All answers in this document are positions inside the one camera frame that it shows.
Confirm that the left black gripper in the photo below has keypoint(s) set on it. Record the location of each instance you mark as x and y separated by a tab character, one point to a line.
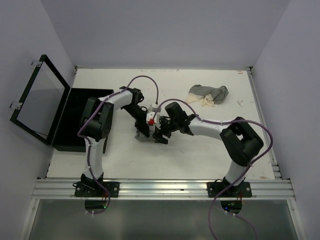
142	126

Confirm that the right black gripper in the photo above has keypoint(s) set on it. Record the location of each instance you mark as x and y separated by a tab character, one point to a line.
158	135

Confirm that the grey striped underwear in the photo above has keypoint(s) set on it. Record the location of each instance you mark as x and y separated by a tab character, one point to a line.
139	136

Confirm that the grey and cream sock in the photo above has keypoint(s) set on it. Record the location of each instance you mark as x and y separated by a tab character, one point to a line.
206	95

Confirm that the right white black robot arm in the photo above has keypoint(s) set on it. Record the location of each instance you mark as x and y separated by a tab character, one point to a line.
240	140

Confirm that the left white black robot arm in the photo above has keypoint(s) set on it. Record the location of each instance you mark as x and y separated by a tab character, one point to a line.
95	126

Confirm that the black open storage case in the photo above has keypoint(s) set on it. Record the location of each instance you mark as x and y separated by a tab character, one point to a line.
50	110

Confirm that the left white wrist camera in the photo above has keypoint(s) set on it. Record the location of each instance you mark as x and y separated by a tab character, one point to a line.
154	108

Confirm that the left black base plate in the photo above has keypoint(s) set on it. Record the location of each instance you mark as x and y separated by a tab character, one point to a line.
112	187

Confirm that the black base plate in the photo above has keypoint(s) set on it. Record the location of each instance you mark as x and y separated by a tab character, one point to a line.
243	190
112	187

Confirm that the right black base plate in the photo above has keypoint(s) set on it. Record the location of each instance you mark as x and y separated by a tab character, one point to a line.
243	190

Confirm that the aluminium front rail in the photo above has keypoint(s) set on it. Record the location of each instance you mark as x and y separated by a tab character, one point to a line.
151	189

